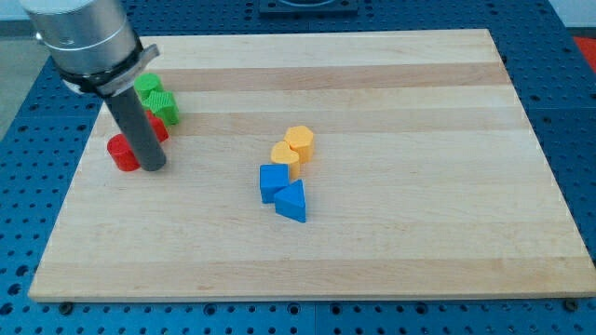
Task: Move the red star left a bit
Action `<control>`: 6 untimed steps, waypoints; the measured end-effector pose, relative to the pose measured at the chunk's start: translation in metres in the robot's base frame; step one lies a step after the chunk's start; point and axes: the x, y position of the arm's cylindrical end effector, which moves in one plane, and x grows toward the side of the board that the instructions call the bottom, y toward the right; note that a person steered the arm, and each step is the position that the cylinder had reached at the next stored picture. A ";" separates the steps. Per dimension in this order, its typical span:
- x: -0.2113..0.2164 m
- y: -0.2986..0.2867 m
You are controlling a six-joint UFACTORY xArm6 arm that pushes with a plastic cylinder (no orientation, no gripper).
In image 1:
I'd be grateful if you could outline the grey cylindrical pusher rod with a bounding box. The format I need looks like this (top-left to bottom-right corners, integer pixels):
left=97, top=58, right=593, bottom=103
left=104, top=87, right=167, bottom=171

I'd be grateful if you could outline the black clamp with grey flange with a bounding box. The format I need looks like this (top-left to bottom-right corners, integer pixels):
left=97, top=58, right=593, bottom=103
left=55, top=39, right=160, bottom=98

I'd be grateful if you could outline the red star block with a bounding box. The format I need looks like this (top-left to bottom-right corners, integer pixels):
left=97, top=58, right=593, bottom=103
left=145, top=110, right=169, bottom=142

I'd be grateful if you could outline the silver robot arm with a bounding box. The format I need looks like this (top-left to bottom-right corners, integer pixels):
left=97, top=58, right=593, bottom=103
left=20, top=0, right=167, bottom=171

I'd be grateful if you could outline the green star block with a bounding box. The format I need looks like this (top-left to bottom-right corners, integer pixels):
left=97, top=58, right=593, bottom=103
left=142, top=91, right=180, bottom=126

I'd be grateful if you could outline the green cylinder block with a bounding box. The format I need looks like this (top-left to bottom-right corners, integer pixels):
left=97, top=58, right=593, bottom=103
left=133, top=73, right=163, bottom=101

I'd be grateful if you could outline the red cylinder block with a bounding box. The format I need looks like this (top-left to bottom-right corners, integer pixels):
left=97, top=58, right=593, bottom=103
left=106, top=134, right=141, bottom=172

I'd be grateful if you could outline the yellow heart block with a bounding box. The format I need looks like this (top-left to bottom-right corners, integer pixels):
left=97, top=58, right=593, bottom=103
left=270, top=141, right=301, bottom=180

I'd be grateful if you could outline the blue cube block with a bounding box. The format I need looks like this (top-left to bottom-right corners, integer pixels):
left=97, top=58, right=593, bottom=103
left=259, top=164, right=290, bottom=204

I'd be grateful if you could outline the yellow hexagon block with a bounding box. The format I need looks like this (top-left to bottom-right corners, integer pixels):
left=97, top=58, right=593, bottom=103
left=284, top=126, right=315, bottom=164

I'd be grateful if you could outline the blue triangle block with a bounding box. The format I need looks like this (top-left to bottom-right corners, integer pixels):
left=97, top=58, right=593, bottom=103
left=274, top=180, right=306, bottom=223

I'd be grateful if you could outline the light wooden board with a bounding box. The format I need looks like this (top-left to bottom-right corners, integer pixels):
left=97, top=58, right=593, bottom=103
left=29, top=29, right=595, bottom=302

